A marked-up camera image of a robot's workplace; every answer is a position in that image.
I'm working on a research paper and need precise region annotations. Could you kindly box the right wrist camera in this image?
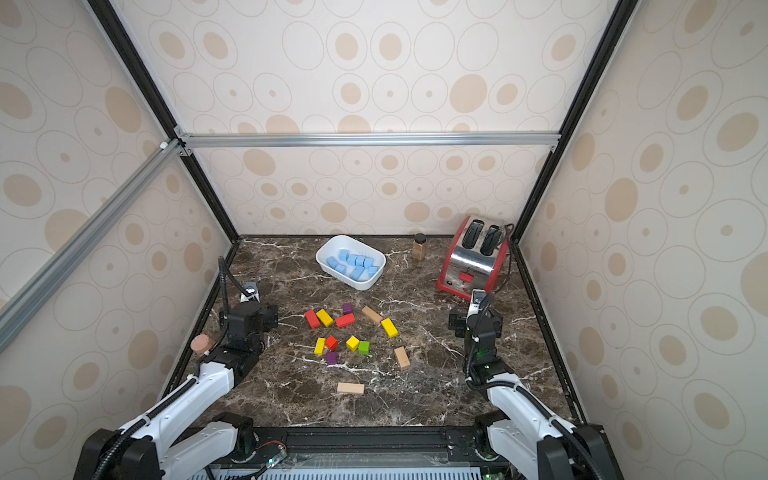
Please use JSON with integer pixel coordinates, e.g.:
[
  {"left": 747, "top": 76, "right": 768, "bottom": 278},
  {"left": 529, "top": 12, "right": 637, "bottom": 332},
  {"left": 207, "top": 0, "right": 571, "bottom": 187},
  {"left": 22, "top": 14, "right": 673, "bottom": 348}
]
[{"left": 467, "top": 289, "right": 487, "bottom": 317}]

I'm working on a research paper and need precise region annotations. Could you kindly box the small brown spice jar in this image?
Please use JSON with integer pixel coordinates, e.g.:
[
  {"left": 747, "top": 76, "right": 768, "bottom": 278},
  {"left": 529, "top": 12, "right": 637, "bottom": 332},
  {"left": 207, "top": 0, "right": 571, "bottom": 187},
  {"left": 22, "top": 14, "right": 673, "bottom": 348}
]
[{"left": 412, "top": 233, "right": 427, "bottom": 261}]

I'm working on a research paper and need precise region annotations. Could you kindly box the small red cube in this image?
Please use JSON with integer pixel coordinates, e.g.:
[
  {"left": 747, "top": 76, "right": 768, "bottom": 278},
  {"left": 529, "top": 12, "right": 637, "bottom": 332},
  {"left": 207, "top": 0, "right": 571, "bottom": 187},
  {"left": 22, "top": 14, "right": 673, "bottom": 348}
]
[{"left": 325, "top": 336, "right": 339, "bottom": 351}]

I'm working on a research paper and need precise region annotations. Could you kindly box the tan block right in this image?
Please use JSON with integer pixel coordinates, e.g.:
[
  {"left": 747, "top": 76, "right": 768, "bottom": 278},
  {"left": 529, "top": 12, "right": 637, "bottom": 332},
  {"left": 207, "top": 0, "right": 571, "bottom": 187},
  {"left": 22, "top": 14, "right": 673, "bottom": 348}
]
[{"left": 394, "top": 347, "right": 411, "bottom": 370}]

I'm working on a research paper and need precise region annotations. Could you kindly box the narrow yellow block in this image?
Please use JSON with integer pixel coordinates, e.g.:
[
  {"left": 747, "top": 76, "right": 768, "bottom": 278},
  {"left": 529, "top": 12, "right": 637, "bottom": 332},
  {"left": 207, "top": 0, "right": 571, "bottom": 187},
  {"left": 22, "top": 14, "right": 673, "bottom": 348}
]
[{"left": 314, "top": 338, "right": 326, "bottom": 355}]

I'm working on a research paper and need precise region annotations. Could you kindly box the small yellow cube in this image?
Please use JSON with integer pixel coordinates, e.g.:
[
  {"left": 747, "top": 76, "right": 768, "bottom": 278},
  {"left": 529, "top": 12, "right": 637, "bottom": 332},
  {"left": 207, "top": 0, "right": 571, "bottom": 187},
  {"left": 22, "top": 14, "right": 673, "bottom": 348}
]
[{"left": 346, "top": 336, "right": 360, "bottom": 351}]

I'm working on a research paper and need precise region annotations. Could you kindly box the long yellow block left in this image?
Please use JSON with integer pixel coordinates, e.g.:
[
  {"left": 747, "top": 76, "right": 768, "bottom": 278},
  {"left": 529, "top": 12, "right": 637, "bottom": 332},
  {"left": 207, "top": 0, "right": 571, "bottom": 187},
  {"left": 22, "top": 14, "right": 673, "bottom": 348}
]
[{"left": 315, "top": 309, "right": 334, "bottom": 328}]

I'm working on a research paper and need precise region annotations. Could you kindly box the red silver toaster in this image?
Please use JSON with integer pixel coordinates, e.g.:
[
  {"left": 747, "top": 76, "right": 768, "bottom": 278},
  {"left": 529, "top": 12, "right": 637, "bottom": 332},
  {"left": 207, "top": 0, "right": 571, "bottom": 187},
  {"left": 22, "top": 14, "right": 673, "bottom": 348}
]
[{"left": 437, "top": 215, "right": 512, "bottom": 300}]

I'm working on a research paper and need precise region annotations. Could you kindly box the long tan block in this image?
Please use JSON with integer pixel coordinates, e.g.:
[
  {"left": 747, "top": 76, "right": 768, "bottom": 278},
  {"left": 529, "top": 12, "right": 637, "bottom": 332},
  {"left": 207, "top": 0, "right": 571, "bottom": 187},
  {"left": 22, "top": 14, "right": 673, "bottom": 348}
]
[
  {"left": 362, "top": 306, "right": 384, "bottom": 324},
  {"left": 337, "top": 382, "right": 365, "bottom": 395}
]

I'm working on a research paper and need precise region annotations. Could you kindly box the long yellow block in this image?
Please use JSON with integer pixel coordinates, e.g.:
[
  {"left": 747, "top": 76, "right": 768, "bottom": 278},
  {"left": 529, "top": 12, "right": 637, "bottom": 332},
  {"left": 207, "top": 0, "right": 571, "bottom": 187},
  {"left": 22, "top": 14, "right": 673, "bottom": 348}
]
[
  {"left": 315, "top": 309, "right": 334, "bottom": 328},
  {"left": 381, "top": 318, "right": 399, "bottom": 338}
]

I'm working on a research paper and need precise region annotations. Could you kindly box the long yellow block right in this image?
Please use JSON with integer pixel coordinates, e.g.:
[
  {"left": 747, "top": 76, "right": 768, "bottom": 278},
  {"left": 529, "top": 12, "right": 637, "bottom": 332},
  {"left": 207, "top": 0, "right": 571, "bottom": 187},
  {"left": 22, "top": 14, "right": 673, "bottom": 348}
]
[{"left": 381, "top": 318, "right": 399, "bottom": 338}]

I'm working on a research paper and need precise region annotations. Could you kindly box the long red block middle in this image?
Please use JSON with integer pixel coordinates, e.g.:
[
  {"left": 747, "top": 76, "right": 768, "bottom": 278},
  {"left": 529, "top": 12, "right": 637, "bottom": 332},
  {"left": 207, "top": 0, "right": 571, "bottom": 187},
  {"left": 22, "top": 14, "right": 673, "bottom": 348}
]
[{"left": 335, "top": 313, "right": 356, "bottom": 328}]

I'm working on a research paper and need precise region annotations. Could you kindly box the long tan block bottom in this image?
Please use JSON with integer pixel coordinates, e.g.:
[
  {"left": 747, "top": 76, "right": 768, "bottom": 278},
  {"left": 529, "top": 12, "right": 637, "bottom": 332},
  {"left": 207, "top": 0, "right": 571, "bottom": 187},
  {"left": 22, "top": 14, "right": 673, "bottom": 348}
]
[{"left": 337, "top": 382, "right": 365, "bottom": 395}]

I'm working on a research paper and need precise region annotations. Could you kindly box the white rectangular dish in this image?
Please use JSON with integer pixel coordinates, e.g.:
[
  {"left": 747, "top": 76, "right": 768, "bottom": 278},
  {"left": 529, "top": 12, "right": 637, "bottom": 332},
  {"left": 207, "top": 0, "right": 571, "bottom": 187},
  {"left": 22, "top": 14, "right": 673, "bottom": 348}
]
[{"left": 315, "top": 235, "right": 387, "bottom": 291}]

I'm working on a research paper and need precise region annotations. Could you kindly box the silver horizontal frame bar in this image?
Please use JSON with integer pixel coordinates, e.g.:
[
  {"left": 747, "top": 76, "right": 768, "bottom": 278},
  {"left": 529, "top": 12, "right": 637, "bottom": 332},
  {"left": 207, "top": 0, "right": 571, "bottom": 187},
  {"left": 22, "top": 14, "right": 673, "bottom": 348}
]
[{"left": 181, "top": 131, "right": 560, "bottom": 148}]

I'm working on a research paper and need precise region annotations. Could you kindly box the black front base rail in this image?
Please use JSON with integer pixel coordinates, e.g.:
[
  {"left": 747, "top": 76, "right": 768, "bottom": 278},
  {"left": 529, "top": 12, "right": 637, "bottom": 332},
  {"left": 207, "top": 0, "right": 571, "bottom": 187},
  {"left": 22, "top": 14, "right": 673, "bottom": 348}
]
[{"left": 167, "top": 424, "right": 625, "bottom": 480}]

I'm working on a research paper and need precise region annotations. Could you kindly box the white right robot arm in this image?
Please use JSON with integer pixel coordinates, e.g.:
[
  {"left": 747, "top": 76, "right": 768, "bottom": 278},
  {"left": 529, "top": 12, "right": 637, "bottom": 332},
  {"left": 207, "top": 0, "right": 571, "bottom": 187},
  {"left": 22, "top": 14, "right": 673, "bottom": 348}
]
[{"left": 448, "top": 303, "right": 622, "bottom": 479}]

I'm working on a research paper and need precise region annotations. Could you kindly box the silver diagonal frame bar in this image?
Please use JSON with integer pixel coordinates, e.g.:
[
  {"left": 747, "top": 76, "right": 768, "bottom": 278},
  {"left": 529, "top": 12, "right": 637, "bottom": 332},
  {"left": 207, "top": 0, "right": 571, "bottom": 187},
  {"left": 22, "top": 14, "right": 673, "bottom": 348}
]
[{"left": 1, "top": 139, "right": 182, "bottom": 350}]

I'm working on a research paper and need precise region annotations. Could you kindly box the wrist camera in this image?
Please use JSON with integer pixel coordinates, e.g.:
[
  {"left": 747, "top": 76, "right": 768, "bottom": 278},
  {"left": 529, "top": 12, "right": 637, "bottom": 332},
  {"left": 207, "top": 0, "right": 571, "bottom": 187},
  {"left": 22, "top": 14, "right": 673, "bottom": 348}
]
[
  {"left": 467, "top": 289, "right": 487, "bottom": 317},
  {"left": 240, "top": 281, "right": 260, "bottom": 302}
]

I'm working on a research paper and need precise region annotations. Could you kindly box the long red block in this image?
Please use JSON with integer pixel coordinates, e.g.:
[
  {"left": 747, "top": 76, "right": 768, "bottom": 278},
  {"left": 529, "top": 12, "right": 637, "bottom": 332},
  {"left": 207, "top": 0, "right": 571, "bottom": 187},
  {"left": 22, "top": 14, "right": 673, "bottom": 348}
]
[
  {"left": 335, "top": 313, "right": 356, "bottom": 328},
  {"left": 304, "top": 310, "right": 321, "bottom": 329}
]

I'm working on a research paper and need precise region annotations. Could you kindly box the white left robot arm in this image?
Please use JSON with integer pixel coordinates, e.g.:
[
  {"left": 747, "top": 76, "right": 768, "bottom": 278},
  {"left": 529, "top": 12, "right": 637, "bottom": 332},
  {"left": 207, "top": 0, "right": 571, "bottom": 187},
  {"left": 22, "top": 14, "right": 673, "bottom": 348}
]
[{"left": 74, "top": 299, "right": 279, "bottom": 479}]

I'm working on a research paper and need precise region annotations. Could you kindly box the long tan block upper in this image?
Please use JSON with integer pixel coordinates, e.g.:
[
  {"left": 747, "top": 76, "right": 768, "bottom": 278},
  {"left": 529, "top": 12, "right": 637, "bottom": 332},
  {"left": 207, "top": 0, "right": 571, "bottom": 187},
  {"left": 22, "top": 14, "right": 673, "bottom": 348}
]
[{"left": 362, "top": 306, "right": 384, "bottom": 324}]

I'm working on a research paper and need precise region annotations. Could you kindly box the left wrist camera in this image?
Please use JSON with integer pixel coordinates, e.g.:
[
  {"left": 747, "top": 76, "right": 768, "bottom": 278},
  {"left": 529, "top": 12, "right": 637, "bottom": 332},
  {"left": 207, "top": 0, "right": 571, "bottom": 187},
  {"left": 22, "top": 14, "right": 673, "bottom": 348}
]
[{"left": 240, "top": 281, "right": 260, "bottom": 302}]

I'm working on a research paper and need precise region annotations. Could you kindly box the long red block left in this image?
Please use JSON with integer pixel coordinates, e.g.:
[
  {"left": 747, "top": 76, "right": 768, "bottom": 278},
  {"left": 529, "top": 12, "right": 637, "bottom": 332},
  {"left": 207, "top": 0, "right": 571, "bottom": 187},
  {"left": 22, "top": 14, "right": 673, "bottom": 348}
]
[{"left": 304, "top": 310, "right": 321, "bottom": 329}]

